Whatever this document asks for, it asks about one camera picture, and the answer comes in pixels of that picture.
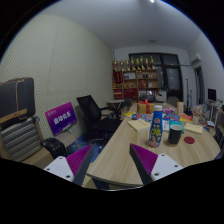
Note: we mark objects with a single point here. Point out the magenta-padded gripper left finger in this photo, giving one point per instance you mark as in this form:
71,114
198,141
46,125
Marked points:
60,166

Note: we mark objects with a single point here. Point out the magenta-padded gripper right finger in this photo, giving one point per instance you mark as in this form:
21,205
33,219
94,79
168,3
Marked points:
165,165

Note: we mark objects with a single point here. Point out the blue drink bottle white cap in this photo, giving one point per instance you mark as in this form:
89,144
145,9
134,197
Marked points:
155,130

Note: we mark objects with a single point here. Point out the black mug white inside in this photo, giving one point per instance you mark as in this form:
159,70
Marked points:
174,135

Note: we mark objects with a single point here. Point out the flat round red coaster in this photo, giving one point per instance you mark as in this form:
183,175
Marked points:
189,140

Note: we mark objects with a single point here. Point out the white paper sheet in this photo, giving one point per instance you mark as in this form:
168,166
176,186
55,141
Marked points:
165,125

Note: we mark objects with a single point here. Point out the wide beige notebook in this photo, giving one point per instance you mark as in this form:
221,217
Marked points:
193,128

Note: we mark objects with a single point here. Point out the small beige notebook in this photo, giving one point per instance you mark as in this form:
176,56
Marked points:
138,125

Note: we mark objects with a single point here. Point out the purple sign board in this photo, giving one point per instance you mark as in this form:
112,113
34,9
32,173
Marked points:
61,118

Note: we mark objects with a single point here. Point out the orange book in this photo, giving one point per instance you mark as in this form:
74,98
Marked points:
186,118

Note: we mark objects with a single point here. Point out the small standing orange-white box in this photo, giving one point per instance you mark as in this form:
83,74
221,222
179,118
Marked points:
180,108

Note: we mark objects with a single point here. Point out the yellow gift box red ribbon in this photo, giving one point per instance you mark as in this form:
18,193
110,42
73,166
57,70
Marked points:
144,108

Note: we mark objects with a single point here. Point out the pink flowers in white pot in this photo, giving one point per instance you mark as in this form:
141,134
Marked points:
196,113

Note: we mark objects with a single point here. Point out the black office chair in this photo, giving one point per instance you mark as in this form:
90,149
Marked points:
91,113

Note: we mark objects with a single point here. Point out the black case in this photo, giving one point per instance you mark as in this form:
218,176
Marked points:
16,98

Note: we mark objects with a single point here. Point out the black computer monitor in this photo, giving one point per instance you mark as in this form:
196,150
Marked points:
212,94

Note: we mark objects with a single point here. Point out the dark glass door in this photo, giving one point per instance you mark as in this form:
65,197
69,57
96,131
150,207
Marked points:
171,78

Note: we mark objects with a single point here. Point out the wooden shelf unit with trophies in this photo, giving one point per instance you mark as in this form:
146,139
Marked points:
135,83

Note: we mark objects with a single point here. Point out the ceiling light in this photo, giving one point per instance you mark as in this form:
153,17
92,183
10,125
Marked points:
152,1

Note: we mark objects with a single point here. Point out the white wall air conditioner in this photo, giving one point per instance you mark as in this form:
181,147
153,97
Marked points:
196,60

